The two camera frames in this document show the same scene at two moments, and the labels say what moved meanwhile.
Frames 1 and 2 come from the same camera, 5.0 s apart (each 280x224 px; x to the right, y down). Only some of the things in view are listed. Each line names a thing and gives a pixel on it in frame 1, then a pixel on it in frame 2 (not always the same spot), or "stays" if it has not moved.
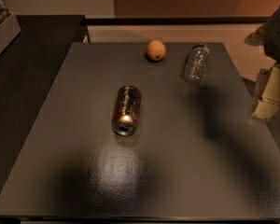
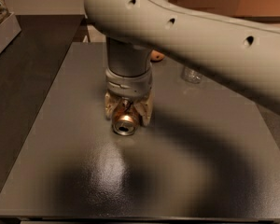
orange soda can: (126, 109) stays
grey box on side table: (5, 27) stays
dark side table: (21, 77) stays
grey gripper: (277, 37) → (129, 85)
